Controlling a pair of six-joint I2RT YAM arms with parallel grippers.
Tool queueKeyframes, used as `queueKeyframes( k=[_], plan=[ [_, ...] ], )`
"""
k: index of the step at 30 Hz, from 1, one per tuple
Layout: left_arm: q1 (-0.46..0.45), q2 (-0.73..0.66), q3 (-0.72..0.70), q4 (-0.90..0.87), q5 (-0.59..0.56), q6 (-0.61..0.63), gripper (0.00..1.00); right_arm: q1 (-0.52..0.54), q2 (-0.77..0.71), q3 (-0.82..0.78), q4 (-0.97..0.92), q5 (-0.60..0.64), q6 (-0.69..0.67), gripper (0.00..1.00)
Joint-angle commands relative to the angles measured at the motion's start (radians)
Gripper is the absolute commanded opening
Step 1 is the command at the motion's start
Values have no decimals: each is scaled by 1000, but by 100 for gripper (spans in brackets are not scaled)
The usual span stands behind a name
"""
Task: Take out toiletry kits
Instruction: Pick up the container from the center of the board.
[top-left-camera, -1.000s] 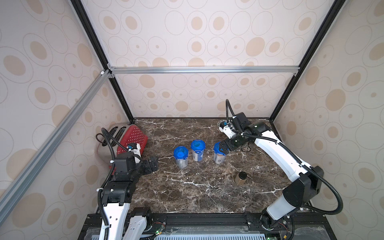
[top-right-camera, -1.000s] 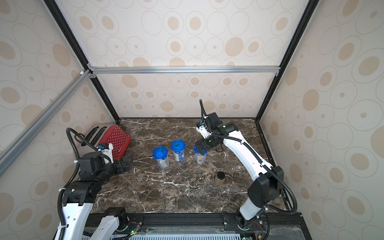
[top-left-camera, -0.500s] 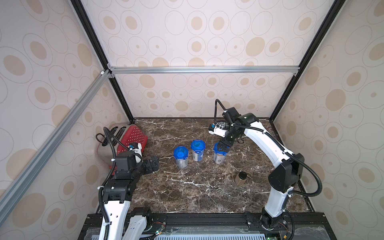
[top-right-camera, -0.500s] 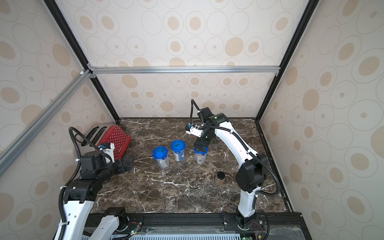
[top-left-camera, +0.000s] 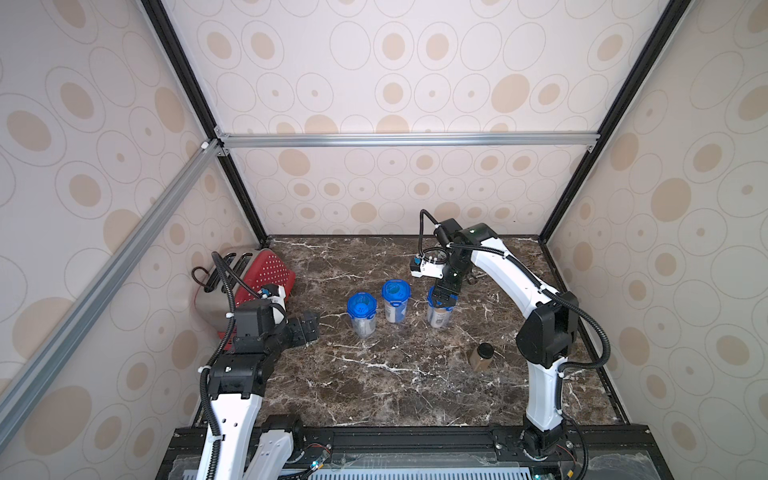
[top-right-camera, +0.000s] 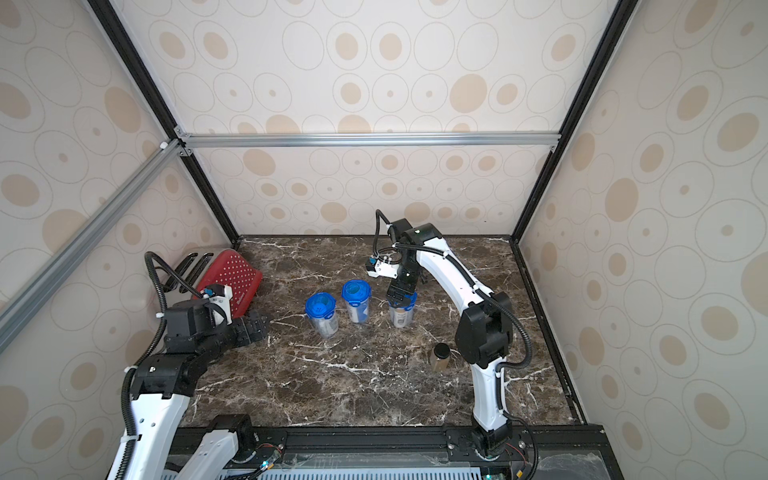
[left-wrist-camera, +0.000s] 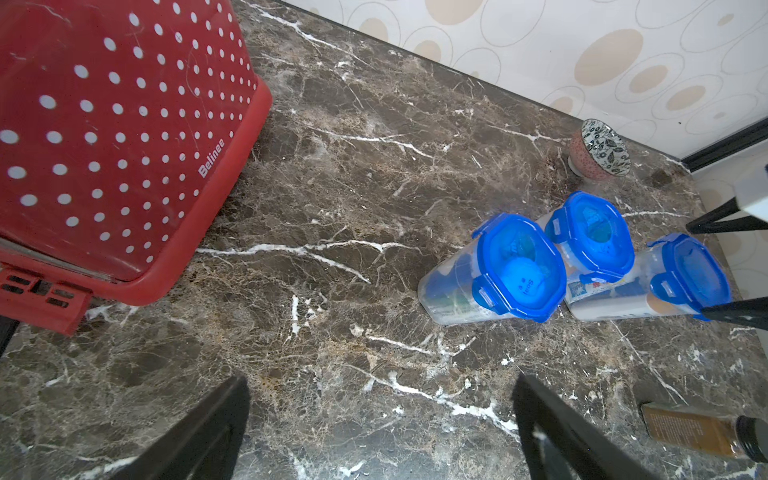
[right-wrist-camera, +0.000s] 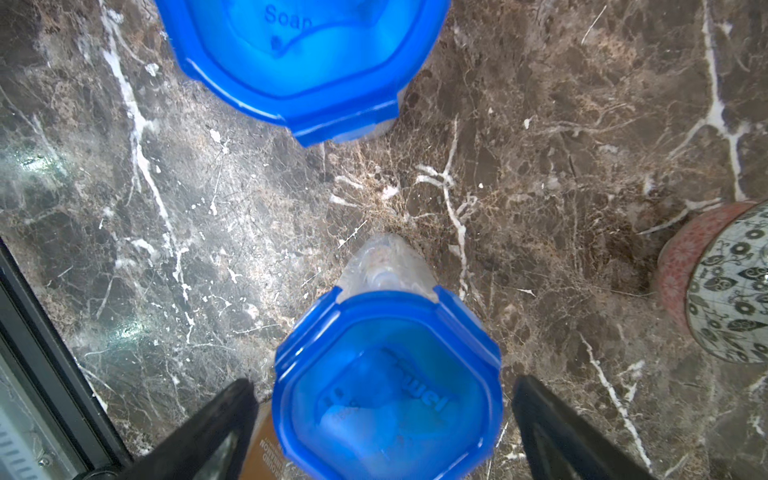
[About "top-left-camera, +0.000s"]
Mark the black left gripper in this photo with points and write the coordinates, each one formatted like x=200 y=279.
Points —
x=302 y=331

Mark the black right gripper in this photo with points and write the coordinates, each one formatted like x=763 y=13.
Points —
x=448 y=288

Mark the blue lid container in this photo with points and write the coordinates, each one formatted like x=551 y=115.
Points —
x=396 y=294
x=362 y=308
x=439 y=312

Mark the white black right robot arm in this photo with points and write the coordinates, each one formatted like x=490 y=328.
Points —
x=551 y=320

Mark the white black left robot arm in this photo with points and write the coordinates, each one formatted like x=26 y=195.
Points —
x=232 y=384

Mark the red polka dot toaster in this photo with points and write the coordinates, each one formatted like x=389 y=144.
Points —
x=257 y=268

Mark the silver aluminium crossbar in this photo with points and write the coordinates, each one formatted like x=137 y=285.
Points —
x=391 y=140

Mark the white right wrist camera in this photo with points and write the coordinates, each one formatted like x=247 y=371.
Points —
x=431 y=267

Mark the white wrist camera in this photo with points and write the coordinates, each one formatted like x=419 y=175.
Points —
x=431 y=267
x=273 y=292

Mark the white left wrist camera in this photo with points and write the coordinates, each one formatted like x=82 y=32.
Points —
x=273 y=292

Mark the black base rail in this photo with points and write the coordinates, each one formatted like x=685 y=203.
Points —
x=473 y=452

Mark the silver aluminium left rail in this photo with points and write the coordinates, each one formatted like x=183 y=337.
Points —
x=32 y=381

